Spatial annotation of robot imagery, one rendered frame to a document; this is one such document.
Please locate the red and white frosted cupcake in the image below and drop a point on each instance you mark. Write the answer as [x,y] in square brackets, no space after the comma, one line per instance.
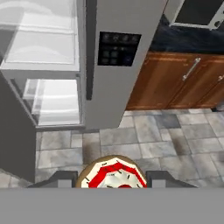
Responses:
[112,173]

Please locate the grey fridge door with panel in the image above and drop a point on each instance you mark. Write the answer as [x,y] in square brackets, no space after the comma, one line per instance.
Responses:
[122,58]

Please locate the brown wooden cupboard door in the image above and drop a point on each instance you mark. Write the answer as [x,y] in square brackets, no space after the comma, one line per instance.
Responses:
[159,81]
[204,87]

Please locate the grey fridge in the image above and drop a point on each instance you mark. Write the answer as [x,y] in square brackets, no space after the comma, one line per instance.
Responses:
[43,58]

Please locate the open grey fridge door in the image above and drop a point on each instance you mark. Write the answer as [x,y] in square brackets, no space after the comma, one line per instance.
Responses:
[16,128]

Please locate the silver microwave oven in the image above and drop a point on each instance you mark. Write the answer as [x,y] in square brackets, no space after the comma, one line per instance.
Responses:
[198,13]

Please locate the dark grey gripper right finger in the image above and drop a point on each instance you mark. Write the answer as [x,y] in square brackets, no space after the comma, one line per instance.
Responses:
[159,179]

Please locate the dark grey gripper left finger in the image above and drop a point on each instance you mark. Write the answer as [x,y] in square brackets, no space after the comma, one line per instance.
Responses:
[64,179]

